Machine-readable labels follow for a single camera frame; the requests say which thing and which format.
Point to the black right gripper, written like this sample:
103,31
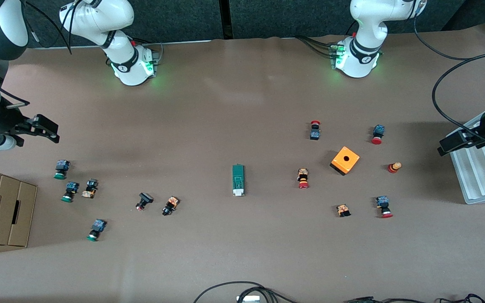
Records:
1,119

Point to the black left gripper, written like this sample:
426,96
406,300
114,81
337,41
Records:
475,137

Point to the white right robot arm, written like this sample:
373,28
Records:
131,71

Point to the green button blue block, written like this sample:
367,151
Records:
62,165
98,225
72,187

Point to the grey ribbed tray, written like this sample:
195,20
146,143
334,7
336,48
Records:
478,181

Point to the red yellow button head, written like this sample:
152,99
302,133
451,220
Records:
393,168

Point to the red button blue block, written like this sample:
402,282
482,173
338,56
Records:
378,130
382,202

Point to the black square push button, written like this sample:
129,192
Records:
145,198

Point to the orange black contact block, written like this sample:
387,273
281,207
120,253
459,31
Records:
343,210

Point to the red mushroom button black block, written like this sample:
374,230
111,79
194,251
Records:
315,134

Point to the red button orange block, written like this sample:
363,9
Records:
303,174

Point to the brown table cover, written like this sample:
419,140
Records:
225,105

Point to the orange button enclosure box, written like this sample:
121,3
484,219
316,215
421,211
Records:
339,162

